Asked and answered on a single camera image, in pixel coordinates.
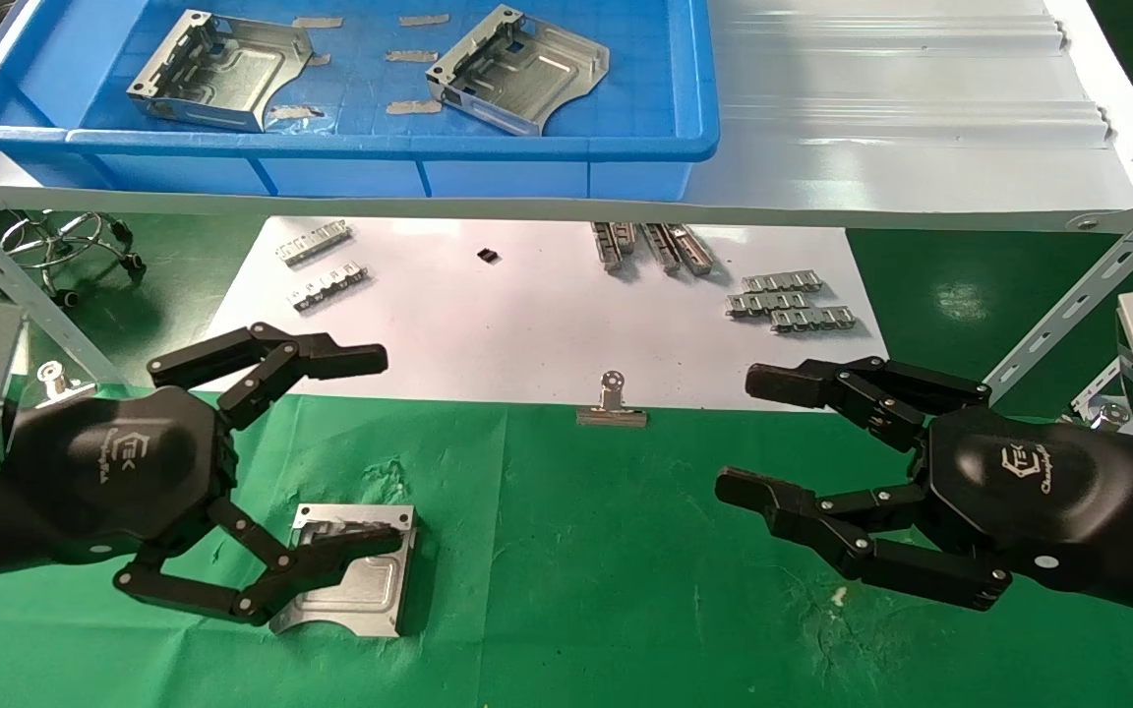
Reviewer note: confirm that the blue plastic bin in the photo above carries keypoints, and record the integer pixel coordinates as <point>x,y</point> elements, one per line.
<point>626,98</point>

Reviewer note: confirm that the perforated white angle brace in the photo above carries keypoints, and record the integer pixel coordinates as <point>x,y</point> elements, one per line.
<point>6,265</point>
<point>1088,295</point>

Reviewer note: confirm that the white metal rack shelf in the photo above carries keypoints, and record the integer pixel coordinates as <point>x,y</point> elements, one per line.
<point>871,147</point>

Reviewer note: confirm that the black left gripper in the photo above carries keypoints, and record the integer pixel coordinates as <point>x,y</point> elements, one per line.
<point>114,472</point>

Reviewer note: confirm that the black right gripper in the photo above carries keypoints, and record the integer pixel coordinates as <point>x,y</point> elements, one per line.
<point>1029,492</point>

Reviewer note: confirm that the small black clip piece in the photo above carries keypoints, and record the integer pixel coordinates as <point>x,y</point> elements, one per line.
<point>488,256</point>

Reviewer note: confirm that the chrome stool base with casters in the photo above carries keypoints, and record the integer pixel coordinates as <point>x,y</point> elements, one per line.
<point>53,258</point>

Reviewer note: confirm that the grey tape piece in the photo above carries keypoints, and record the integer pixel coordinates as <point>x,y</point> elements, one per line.
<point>413,56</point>
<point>415,106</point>
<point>426,19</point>
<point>319,59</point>
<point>319,22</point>
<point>296,114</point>

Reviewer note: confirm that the stamped sheet metal bracket part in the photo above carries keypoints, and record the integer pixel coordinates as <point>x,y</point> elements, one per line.
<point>370,595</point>
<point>537,79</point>
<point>252,79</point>

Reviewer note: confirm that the green cloth mat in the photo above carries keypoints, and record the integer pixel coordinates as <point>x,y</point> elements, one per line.
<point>576,570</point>

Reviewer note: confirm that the white paper sheet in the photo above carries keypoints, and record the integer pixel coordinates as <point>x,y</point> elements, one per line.
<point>488,334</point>

